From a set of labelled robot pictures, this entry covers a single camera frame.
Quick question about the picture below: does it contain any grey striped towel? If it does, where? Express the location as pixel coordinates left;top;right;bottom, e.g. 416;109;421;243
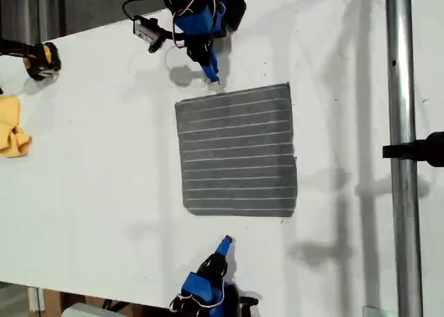
174;82;299;218

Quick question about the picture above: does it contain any black yellow power tool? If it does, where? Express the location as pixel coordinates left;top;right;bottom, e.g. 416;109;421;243
0;37;62;83

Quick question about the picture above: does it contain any yellow cloth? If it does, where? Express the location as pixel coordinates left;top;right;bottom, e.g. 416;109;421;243
0;94;33;158

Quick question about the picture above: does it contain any black clamp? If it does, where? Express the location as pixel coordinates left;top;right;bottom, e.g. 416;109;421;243
382;130;444;169

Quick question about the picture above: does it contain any red white servo wire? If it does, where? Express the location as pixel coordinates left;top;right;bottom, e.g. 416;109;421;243
171;0;197;50
169;282;230;313

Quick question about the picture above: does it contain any black camera stalk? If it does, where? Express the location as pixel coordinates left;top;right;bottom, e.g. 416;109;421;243
158;27;189;43

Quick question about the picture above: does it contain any black camera box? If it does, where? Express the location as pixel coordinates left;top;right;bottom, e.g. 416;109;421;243
133;14;164;53

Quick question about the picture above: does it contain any black camera cable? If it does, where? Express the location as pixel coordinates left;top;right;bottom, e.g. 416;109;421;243
121;0;168;19

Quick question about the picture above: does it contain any steel post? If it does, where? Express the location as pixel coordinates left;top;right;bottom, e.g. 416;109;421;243
384;0;425;317

